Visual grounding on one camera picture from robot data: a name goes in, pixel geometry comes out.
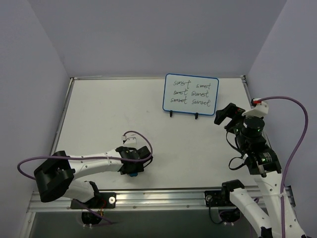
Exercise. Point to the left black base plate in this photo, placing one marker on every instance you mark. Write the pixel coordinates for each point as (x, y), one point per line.
(106, 200)

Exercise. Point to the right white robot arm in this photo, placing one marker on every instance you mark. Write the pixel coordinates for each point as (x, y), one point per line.
(278, 220)

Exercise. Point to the aluminium table edge frame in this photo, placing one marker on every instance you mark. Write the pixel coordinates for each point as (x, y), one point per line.
(63, 114)

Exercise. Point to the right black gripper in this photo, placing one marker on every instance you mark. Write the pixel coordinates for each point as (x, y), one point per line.
(233, 119)

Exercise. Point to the blue framed whiteboard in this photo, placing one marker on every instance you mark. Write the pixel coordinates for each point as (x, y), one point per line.
(190, 94)

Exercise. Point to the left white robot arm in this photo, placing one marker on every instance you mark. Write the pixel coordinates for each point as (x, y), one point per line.
(59, 177)

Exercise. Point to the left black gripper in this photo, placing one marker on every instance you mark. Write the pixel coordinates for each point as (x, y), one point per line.
(134, 163)

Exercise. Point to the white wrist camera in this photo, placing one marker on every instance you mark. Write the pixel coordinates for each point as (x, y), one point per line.
(129, 141)
(260, 109)

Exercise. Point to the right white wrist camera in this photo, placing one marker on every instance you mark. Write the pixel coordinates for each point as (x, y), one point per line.
(260, 109)

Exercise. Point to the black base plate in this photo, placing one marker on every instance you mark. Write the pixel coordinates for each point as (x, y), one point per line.
(106, 200)
(216, 198)

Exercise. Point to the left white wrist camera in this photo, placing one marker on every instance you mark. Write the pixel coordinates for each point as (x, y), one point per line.
(129, 141)

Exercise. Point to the aluminium front rail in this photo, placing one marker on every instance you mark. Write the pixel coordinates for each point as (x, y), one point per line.
(136, 200)

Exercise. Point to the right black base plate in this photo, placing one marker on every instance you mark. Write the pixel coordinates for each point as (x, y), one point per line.
(216, 198)

